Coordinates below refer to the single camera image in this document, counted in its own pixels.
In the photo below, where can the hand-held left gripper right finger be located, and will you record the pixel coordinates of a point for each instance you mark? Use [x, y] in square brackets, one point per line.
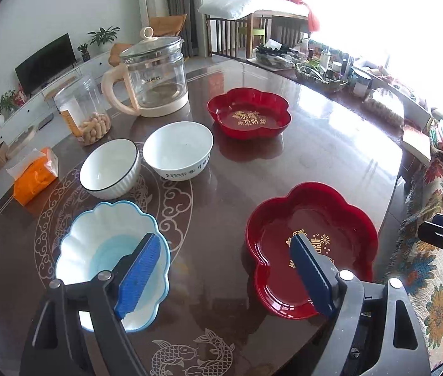
[311, 278]

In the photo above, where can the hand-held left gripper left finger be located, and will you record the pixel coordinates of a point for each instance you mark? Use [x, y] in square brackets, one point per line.
[139, 278]

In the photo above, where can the red flower-shaped plate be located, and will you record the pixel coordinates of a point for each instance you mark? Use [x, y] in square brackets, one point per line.
[245, 105]
[276, 235]

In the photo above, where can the blue scalloped bowl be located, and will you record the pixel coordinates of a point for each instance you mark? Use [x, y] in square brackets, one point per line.
[88, 243]

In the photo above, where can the white ribbed bowl dark rim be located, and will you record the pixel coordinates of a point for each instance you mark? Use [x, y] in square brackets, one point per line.
[108, 164]

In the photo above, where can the white bowl with printed band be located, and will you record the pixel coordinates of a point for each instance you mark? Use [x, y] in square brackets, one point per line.
[178, 149]

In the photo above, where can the floral blanket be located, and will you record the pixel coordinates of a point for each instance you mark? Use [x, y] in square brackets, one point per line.
[433, 274]

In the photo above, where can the book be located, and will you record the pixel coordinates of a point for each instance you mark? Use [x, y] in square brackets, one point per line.
[417, 143]

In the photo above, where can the orange tissue pack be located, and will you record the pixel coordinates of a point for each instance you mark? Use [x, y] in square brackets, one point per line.
[35, 180]

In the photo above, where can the jar with blue label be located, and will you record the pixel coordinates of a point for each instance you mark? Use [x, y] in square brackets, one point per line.
[360, 84]

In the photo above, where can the clear plastic snack jar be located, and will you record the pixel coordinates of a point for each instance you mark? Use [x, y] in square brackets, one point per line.
[80, 105]

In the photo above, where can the white television cabinet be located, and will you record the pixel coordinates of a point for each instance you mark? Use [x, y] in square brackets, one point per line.
[33, 103]

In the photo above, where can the cluster of cosmetic bottles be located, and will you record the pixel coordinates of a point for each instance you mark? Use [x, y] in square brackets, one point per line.
[327, 56]

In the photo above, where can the leafy plant with red box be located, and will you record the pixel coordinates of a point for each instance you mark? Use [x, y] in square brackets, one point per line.
[9, 102]

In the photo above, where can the black tray of clutter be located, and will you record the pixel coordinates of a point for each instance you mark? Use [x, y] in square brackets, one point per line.
[276, 55]

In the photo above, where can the round wooden stool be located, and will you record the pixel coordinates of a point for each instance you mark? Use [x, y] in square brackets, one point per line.
[117, 51]

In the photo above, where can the small green potted plant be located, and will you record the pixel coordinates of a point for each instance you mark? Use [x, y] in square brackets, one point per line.
[84, 51]

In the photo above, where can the black television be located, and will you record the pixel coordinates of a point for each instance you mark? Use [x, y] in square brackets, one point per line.
[45, 64]

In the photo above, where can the large green potted plant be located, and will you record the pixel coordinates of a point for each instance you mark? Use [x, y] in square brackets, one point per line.
[104, 37]

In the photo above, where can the green stool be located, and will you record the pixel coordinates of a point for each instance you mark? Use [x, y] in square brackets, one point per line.
[257, 35]

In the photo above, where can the red cloth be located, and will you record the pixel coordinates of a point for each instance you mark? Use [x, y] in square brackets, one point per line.
[313, 17]

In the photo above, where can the orange wooden folding chair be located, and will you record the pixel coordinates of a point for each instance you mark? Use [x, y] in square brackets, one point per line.
[166, 27]

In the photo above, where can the wooden crib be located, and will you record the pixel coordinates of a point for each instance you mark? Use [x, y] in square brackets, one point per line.
[225, 35]

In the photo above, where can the grey curtain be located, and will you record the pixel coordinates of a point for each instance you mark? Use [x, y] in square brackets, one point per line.
[182, 8]

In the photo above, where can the white pillow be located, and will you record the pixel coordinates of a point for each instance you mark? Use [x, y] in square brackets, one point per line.
[245, 4]

